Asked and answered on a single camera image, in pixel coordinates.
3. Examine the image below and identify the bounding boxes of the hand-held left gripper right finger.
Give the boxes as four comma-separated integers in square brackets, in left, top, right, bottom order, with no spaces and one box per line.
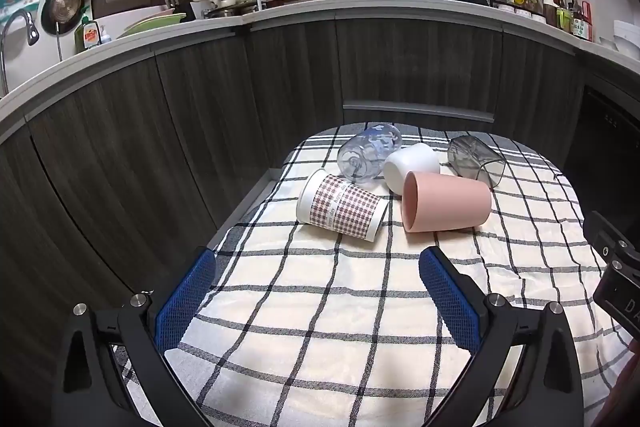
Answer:
[419,245,585,427]

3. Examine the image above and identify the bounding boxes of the red checked paper cup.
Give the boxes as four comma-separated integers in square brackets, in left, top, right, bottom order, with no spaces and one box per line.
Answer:
[296,168,390,243]

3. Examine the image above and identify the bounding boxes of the black built-in appliance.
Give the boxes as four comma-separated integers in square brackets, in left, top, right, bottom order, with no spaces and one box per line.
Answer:
[564,86,640,229]

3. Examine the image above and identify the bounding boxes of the white mug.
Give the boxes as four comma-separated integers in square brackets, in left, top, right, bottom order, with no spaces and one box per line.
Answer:
[191,0,219,20]

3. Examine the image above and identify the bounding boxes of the white cup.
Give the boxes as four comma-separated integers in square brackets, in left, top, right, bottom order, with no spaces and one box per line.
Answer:
[383,142,441,196]

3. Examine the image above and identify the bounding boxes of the hanging frying pan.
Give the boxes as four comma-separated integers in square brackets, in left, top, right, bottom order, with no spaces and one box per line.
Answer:
[41,0,83,35]

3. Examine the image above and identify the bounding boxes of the clear glass with blue print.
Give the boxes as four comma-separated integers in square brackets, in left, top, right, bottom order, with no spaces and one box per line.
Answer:
[336,123,403,186]

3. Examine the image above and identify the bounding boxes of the grey transparent square cup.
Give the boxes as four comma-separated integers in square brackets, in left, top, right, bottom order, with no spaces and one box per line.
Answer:
[446,135,507,188]

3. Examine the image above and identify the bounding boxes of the black checked white tablecloth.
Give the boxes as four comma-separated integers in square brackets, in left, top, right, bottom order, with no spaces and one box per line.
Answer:
[112,123,640,427]

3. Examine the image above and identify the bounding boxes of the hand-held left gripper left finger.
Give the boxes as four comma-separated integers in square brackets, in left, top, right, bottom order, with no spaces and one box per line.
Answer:
[52,247,217,427]

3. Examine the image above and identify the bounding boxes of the person's right forearm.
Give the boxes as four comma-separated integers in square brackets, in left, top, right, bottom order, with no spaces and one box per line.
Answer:
[607,341,640,427]

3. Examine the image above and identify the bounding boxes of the pink cup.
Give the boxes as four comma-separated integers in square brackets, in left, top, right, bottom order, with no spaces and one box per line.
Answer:
[401,171,492,234]

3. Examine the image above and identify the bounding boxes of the green dish basin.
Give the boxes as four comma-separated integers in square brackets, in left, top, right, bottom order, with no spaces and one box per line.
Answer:
[117,7,187,40]

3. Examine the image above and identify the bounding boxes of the green dish soap bottle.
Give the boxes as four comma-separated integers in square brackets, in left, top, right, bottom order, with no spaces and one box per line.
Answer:
[74,18,101,54]

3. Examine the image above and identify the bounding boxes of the grey cabinet drawer handle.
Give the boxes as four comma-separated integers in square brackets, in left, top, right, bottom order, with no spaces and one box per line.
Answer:
[342,100,496,123]

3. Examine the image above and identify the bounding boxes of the stack of white bowls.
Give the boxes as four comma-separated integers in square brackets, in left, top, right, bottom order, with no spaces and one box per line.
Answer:
[612,21,640,58]

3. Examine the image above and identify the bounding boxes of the chrome kitchen faucet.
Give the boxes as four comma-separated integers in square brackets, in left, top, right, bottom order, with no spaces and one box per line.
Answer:
[0,10,40,96]

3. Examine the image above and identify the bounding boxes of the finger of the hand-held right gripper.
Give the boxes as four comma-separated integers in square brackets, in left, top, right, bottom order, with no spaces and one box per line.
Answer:
[582,209,640,279]

